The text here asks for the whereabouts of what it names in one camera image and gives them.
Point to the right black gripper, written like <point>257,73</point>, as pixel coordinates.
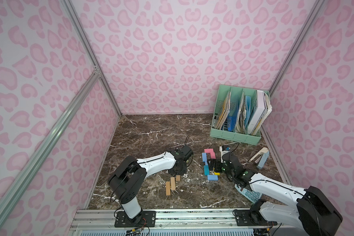
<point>225,166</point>

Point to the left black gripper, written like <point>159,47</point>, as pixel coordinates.
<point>178,167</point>

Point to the pink block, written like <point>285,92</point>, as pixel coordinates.
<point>212,155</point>
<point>209,150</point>

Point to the teal block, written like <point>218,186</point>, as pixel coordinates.
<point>206,170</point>

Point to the blue block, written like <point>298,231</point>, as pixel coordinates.
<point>212,177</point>
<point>204,157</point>

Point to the pink block top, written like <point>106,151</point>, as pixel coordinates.
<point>209,150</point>

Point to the wooden block bottom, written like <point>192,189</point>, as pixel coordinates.
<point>168,188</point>

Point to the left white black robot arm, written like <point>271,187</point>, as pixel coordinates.
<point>126,181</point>

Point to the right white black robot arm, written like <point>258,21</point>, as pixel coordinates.
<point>305,208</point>

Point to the beige blue stapler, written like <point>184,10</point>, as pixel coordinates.
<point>260,158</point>

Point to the light blue calculator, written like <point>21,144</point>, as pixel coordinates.
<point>252,196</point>

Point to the green desktop file organizer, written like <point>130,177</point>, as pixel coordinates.
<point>245,98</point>

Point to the blue mesh folder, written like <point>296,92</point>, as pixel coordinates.
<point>232,117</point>

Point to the white binder folder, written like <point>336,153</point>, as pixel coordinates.
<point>257,111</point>

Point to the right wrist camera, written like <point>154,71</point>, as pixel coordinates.
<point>224,150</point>

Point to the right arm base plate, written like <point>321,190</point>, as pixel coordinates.
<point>245,218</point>

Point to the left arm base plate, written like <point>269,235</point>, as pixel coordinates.
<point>145,217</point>

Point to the aluminium mounting rail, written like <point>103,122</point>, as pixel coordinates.
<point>202,218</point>

